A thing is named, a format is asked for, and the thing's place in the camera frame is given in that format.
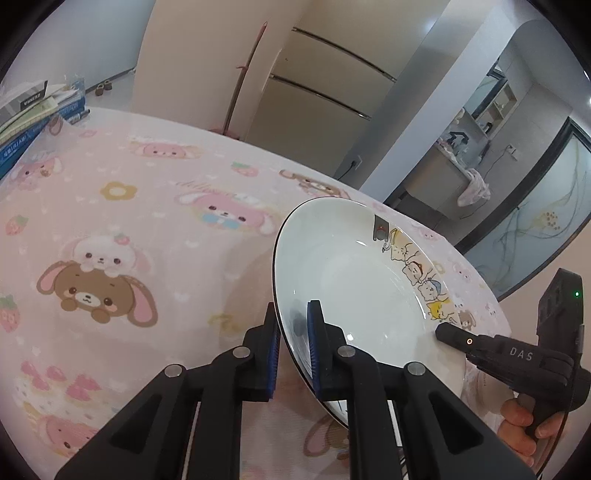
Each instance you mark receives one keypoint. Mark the wall power outlet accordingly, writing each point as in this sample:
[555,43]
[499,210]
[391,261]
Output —
[355,163]

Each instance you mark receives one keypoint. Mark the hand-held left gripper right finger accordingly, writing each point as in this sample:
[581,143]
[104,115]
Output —
[314,342]

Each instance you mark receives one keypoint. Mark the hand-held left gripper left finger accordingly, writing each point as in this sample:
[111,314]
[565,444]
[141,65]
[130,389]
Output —
[273,351]

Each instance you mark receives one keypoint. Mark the black faucet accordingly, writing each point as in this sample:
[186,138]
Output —
[458,138]

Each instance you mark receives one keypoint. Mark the stack of books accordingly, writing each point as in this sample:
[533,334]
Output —
[27,120]

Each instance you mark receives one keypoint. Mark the pink cartoon printed tablecloth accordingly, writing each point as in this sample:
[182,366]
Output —
[184,258]

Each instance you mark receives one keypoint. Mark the white plate with cartoon print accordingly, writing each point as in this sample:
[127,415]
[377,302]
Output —
[360,277]

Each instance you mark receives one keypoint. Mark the beige sink cabinet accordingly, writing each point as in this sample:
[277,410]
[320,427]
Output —
[429,180]

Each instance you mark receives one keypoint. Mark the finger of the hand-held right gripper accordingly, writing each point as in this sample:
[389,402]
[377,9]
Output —
[455,339]

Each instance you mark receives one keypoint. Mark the beige refrigerator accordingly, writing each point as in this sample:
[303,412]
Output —
[314,60]

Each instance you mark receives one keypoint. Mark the pink white towel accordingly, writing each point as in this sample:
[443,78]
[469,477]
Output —
[475,187]

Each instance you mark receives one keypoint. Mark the person's right hand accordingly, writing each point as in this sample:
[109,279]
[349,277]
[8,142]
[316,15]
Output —
[512,415]

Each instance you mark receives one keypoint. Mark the black marker pen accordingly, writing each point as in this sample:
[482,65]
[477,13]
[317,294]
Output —
[79,117]

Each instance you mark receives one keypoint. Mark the wall shelf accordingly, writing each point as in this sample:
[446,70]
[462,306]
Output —
[496,104]

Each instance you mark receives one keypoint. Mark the frosted glass door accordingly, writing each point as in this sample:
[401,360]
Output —
[540,212]

